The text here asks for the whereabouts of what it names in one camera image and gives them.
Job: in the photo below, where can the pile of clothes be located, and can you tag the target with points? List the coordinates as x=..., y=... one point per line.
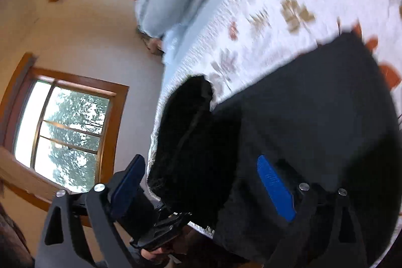
x=153, y=45

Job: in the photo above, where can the floral patterned quilt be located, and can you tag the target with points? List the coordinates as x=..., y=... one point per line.
x=248, y=39

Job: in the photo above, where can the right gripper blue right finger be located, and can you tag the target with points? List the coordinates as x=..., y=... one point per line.
x=323, y=229

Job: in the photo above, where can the black quilted pants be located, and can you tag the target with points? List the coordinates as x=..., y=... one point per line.
x=326, y=117

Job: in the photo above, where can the wooden framed side window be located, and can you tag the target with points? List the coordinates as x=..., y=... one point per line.
x=57, y=130

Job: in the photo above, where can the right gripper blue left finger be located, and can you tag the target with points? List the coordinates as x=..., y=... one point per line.
x=63, y=242

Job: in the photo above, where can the person's left hand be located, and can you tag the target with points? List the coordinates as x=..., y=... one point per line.
x=187, y=239

